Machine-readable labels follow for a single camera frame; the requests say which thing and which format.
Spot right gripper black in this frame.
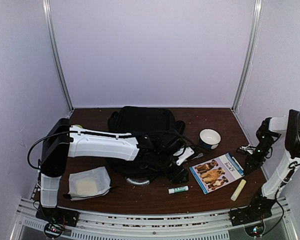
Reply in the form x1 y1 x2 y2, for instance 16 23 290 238
244 134 275 175

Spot dog picture book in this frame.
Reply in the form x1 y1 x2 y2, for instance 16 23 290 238
189 152 245 195

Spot black student backpack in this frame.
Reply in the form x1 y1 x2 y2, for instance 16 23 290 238
106 106 186 181

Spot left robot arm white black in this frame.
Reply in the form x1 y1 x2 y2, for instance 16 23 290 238
27 118 189 222

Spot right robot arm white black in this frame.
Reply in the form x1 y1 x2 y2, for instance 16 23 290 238
244 109 300 221

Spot white green glue stick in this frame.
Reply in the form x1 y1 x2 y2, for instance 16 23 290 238
168 185 189 194

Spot green capped white marker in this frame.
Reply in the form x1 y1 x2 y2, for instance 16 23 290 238
193 153 203 159

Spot pale yellow highlighter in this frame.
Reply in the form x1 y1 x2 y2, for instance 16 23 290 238
230 179 247 202

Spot white blue ceramic bowl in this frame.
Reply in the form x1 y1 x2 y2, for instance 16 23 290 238
198 128 221 150

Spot white pouch with zipper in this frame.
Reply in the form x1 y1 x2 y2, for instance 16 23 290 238
63 166 112 201

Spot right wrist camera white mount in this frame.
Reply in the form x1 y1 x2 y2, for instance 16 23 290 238
236 145 255 155

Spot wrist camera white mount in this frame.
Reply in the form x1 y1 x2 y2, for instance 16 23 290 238
173 146 195 166
236 145 255 155

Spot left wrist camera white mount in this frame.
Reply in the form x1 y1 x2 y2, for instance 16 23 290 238
173 146 195 166

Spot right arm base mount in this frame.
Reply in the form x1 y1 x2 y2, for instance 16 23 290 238
229 207 272 227

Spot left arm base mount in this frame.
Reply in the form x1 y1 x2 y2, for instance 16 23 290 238
35 207 80 227

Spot right aluminium frame post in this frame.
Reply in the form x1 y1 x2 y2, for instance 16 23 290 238
231 0 264 113

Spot aluminium frame post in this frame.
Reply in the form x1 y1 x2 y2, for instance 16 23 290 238
42 0 74 112
231 0 264 113

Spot left aluminium frame post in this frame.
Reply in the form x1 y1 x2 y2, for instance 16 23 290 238
42 0 74 112

